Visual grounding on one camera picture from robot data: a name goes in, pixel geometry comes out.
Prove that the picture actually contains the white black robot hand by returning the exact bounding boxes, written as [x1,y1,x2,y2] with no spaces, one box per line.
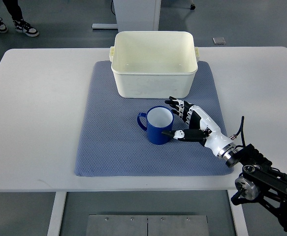
[162,97,238,167]

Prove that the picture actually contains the blue mug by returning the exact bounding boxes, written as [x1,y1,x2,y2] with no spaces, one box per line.
[137,106,174,145]

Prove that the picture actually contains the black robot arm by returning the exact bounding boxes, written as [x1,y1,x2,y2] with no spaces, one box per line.
[226,117,287,232]

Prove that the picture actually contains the cream plastic box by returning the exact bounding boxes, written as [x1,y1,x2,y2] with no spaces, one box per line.
[109,31,198,99]

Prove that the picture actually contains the grey floor socket cover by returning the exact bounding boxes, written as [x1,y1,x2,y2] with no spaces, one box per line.
[212,37,226,45]

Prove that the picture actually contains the blue-grey quilted mat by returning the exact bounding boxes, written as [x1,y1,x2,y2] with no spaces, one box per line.
[74,61,233,177]

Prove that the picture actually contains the white table right leg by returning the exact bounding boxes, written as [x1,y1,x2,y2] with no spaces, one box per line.
[227,190,249,236]

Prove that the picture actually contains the white table leg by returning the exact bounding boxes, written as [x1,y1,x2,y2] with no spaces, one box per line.
[47,192,67,236]
[227,190,249,236]

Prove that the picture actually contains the black caster wheel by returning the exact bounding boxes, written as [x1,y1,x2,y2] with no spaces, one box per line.
[190,4,196,10]

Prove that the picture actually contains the metal floor plate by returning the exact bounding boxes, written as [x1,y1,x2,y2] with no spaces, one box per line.
[86,215,209,236]

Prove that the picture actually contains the white table left leg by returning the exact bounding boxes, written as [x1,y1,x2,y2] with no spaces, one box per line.
[47,192,67,236]

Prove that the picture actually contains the black white left sneaker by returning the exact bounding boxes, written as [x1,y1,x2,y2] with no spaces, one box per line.
[13,19,39,37]

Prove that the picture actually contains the person in dark trousers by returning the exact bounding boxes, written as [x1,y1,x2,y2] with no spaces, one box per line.
[3,0,23,21]

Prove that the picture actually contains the white pedestal base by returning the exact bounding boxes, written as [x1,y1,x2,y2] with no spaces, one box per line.
[92,0,161,32]

